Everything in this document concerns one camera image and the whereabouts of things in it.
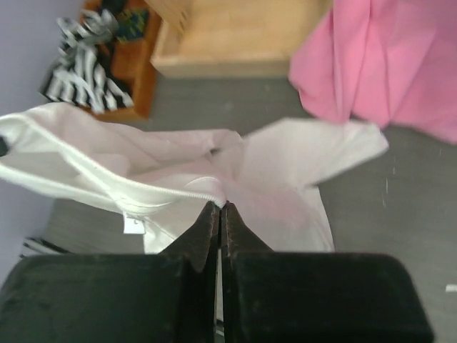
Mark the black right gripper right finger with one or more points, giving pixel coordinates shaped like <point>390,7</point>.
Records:
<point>314,297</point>

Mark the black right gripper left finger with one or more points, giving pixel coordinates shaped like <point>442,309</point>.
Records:
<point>165,297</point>

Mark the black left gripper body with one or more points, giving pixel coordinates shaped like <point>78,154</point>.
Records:
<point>4,147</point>

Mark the white t shirt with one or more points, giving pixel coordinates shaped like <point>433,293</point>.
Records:
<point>161,180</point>

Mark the black white striped shirt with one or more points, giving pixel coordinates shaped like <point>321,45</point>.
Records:
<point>81,73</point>

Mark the pink t shirt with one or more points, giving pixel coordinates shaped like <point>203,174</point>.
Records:
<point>388,62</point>

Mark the orange wooden organizer tray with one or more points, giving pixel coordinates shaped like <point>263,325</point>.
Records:
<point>131,64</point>

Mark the green black rolled socks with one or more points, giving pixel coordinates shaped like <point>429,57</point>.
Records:
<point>132,24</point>

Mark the wooden clothes rack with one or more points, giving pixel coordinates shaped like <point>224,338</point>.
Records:
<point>232,39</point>

